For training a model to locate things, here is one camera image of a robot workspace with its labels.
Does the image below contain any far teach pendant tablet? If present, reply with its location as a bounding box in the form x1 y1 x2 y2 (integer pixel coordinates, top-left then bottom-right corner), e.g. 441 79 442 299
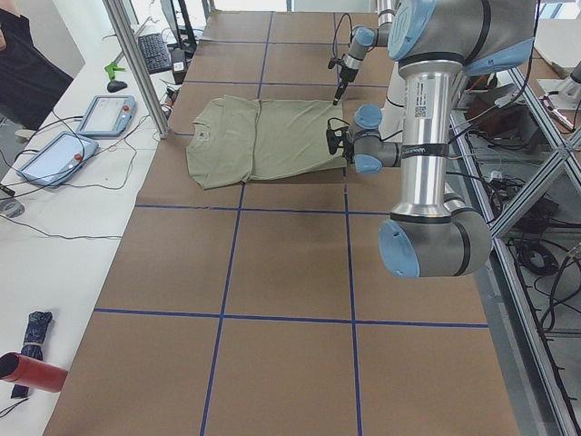
76 95 136 139

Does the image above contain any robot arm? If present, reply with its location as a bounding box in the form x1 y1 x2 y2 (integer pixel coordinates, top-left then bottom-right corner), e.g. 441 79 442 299
328 1 400 105
329 1 538 278

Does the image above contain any teach pendant tablet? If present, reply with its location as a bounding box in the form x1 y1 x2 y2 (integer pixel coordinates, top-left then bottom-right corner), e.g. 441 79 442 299
76 95 136 139
16 132 98 187

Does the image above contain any folded dark blue umbrella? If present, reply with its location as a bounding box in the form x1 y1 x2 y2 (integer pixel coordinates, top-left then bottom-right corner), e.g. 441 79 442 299
11 312 53 399

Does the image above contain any olive green long-sleeve shirt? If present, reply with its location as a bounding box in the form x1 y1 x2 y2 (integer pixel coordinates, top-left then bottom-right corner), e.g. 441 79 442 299
186 95 346 189

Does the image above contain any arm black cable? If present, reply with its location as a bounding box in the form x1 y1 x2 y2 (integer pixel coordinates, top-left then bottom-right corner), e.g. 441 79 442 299
324 116 405 158
327 12 355 72

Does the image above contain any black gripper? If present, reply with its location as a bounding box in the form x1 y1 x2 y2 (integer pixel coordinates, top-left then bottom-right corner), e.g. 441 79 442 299
332 65 359 105
340 127 354 164

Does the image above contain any black computer mouse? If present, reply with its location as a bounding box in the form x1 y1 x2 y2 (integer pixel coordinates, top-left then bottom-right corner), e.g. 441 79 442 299
106 79 128 93

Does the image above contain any red cylinder bottle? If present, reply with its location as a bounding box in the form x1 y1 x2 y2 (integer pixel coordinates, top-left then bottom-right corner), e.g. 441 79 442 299
1 352 68 392

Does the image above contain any aluminium frame rail structure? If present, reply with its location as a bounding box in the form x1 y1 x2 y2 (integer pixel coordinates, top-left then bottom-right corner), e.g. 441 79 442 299
449 59 580 435

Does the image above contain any near teach pendant tablet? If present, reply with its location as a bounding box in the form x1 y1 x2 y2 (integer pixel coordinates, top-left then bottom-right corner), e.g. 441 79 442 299
16 132 98 187

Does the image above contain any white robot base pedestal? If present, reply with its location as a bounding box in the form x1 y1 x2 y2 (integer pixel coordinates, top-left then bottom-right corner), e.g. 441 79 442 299
379 63 405 150

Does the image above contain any person in black shirt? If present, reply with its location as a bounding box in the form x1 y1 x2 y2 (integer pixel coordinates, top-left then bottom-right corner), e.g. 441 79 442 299
1 1 73 130

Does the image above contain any aluminium frame post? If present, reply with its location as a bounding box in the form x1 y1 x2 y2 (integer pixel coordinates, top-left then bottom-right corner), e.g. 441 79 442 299
103 0 170 139

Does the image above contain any green plastic tool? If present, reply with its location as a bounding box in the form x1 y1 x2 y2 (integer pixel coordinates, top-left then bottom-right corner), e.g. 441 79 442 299
104 62 125 81

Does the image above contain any black keyboard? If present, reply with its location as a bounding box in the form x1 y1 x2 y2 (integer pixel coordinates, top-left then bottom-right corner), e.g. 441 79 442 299
137 33 172 74

